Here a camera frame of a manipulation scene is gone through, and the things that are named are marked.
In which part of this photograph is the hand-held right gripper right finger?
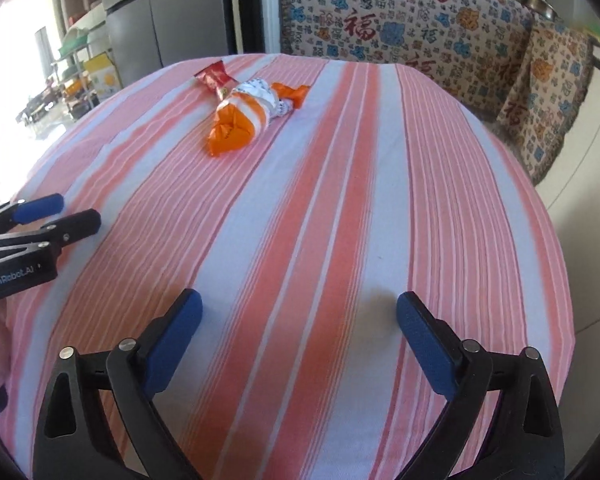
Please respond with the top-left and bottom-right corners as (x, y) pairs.
(396, 291), (566, 480)

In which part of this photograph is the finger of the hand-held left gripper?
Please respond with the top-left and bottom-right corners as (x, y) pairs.
(0, 209), (102, 256)
(0, 193), (65, 235)

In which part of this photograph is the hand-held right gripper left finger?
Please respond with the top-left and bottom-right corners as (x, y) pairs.
(31, 288), (203, 480)

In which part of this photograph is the orange white snack wrapper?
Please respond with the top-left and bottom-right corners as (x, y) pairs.
(207, 76), (309, 157)

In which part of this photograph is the long red snack packet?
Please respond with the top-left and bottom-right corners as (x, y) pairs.
(194, 61), (239, 97)

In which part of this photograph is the white rack with basins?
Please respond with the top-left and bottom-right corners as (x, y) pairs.
(47, 27), (106, 121)

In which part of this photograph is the yellow cardboard box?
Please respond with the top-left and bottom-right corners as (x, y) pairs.
(82, 54), (117, 97)

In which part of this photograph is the red white striped tablecloth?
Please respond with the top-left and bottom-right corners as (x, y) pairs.
(0, 52), (578, 480)

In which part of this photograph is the white counter cabinet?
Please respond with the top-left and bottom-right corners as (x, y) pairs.
(532, 45), (600, 333)

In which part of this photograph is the grey refrigerator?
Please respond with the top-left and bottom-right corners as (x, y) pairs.
(99, 0), (233, 68)

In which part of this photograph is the printed blanket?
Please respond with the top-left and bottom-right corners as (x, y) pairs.
(276, 0), (597, 187)

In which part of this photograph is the steel pot with lid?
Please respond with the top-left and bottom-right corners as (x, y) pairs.
(516, 0), (561, 23)

